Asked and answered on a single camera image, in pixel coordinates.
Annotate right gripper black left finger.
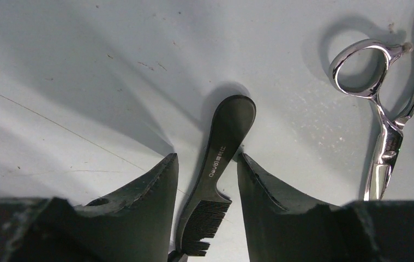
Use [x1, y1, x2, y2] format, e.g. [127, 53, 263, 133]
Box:
[73, 153, 178, 261]

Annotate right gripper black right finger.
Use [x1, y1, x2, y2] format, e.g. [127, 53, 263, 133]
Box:
[237, 153, 341, 261]

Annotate black handled styling comb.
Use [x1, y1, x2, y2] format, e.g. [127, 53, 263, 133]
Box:
[175, 95, 256, 257]

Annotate silver scissors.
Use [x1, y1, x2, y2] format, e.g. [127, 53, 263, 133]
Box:
[328, 0, 414, 202]

